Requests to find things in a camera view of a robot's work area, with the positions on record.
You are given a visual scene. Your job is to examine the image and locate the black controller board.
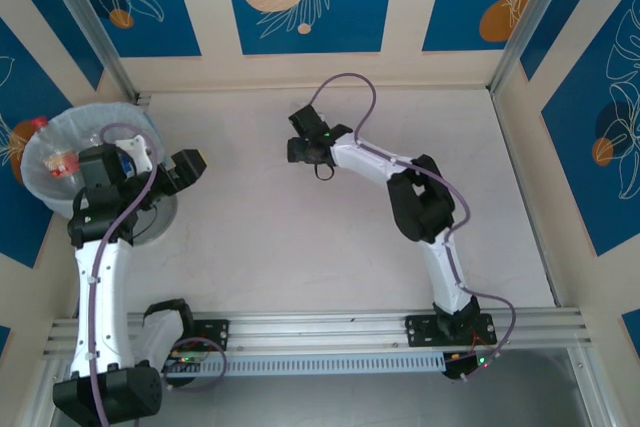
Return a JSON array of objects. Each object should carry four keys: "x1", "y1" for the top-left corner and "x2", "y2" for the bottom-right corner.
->
[
  {"x1": 442, "y1": 352, "x2": 494, "y2": 381},
  {"x1": 167, "y1": 352, "x2": 209, "y2": 374}
]

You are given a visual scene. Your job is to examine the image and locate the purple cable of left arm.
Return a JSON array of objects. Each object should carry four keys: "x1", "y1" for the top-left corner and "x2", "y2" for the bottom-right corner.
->
[{"x1": 89, "y1": 122, "x2": 229, "y2": 427}]

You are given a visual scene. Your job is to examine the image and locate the grey metal panel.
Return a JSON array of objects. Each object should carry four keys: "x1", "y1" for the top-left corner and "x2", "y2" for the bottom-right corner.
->
[{"x1": 47, "y1": 376, "x2": 594, "y2": 427}]

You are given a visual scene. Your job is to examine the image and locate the aluminium frame post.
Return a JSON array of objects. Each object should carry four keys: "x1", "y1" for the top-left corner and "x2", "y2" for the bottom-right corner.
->
[
  {"x1": 34, "y1": 0, "x2": 140, "y2": 104},
  {"x1": 488, "y1": 0, "x2": 584, "y2": 96}
]

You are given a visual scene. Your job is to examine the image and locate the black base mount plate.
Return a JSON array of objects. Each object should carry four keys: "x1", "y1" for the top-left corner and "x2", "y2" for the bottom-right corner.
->
[
  {"x1": 189, "y1": 319, "x2": 231, "y2": 353},
  {"x1": 403, "y1": 314, "x2": 499, "y2": 348}
]

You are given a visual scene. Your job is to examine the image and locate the white bin with plastic liner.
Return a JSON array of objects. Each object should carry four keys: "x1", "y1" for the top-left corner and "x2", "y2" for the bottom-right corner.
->
[{"x1": 19, "y1": 101, "x2": 180, "y2": 248}]

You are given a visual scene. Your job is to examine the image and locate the grey slotted cable duct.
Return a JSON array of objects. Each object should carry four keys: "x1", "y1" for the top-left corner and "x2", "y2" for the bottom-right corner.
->
[{"x1": 164, "y1": 351, "x2": 447, "y2": 381}]

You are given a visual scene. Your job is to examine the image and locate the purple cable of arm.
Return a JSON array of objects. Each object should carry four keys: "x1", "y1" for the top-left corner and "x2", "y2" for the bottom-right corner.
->
[
  {"x1": 307, "y1": 71, "x2": 517, "y2": 383},
  {"x1": 89, "y1": 122, "x2": 229, "y2": 427}
]

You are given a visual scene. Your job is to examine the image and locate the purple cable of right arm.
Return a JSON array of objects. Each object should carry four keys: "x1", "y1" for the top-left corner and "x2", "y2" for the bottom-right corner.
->
[{"x1": 307, "y1": 71, "x2": 517, "y2": 383}]

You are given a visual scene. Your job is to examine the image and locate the clear bottle red cap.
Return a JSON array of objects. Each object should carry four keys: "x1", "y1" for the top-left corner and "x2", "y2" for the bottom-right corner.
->
[{"x1": 30, "y1": 115, "x2": 84, "y2": 188}]

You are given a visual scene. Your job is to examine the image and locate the aluminium side rail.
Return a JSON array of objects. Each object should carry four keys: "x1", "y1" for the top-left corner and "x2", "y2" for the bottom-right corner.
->
[{"x1": 489, "y1": 90, "x2": 565, "y2": 309}]

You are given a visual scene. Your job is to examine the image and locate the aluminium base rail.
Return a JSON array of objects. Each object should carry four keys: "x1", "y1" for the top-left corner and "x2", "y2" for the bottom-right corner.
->
[{"x1": 42, "y1": 309, "x2": 594, "y2": 358}]

